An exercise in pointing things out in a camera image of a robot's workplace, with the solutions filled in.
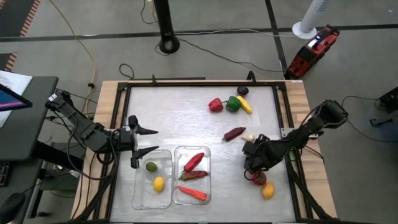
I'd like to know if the green bell pepper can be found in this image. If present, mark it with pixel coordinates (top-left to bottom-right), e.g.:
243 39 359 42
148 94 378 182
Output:
225 95 242 113

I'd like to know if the clear plastic vegetable basket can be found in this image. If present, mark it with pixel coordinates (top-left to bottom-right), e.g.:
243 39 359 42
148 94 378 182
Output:
171 145 212 206

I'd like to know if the white paper sheet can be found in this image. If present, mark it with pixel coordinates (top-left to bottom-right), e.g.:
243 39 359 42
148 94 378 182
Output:
0 70 34 128

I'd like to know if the red bell pepper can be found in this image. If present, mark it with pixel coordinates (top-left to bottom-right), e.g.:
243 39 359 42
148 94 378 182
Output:
208 97 224 113

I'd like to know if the clear plastic fruit basket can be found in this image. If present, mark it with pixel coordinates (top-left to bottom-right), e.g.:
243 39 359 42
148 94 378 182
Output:
131 149 174 211

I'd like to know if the white tower fan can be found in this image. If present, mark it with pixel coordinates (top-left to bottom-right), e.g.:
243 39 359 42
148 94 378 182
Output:
291 0 331 40

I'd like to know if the yellow floor cable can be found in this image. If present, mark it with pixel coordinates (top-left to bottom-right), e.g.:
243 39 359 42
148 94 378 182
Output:
49 0 97 118

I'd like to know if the purple eggplant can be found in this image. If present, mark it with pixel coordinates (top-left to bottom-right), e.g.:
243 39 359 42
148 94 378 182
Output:
222 126 247 142

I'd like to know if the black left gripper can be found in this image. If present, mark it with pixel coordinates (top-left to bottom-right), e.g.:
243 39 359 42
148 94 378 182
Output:
119 114 160 169

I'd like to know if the dark red chili pepper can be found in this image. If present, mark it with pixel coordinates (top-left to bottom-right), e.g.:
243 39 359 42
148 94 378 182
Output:
178 170 208 182

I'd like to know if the tablet screen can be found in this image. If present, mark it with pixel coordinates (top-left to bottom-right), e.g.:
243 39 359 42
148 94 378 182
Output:
0 83 34 112

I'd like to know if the long red pepper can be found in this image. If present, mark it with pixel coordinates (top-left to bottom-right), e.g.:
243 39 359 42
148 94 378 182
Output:
183 152 205 173

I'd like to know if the orange carrot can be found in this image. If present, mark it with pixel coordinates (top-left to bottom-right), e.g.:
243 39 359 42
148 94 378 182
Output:
176 185 208 202

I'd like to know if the orange-yellow lemon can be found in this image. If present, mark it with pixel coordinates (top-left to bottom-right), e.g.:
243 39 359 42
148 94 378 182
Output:
261 182 275 200

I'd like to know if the black post with round base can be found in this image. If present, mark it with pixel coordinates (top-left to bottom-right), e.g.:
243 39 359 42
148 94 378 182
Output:
154 0 181 55

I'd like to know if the dark floor mat striped edge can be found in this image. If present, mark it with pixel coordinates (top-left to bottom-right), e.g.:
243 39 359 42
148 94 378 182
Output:
0 0 41 37

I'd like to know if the black side desk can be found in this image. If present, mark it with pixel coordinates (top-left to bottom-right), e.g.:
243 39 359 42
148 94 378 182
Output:
0 76 59 162

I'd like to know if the yellow corn cob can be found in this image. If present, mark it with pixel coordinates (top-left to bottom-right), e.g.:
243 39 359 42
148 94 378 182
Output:
236 95 254 115

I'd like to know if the yellow lemon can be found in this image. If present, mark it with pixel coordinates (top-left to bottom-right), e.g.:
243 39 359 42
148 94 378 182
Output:
152 176 165 194

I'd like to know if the black floor device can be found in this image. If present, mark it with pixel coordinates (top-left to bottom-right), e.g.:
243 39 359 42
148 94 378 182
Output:
369 86 398 128

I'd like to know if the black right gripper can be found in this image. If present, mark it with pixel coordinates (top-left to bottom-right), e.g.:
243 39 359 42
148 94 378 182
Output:
242 133 285 174

